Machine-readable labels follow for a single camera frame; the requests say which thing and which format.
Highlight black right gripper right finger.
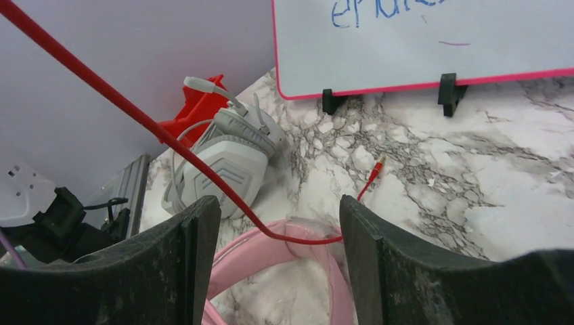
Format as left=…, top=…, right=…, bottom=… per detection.
left=339, top=195, right=573, bottom=324

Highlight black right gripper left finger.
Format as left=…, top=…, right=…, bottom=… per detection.
left=1, top=196, right=221, bottom=324

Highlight pink headphones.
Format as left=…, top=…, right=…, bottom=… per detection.
left=202, top=219, right=357, bottom=325

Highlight grey white headphones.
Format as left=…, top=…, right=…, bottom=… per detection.
left=161, top=77, right=284, bottom=219

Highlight red headphone cable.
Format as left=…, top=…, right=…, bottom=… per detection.
left=0, top=0, right=387, bottom=246

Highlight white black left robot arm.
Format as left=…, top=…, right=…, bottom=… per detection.
left=1, top=154, right=130, bottom=269

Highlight red plastic bin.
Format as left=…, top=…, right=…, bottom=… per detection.
left=158, top=74, right=227, bottom=148

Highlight black whiteboard stand left foot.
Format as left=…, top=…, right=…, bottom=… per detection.
left=322, top=89, right=349, bottom=115

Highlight black whiteboard stand foot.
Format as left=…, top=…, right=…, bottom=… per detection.
left=437, top=73, right=468, bottom=118
left=322, top=89, right=349, bottom=115

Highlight black whiteboard stand right foot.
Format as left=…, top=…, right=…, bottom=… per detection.
left=437, top=73, right=468, bottom=118

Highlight pink framed whiteboard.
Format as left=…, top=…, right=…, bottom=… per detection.
left=272, top=0, right=573, bottom=100

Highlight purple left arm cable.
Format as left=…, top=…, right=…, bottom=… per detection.
left=0, top=228, right=28, bottom=270

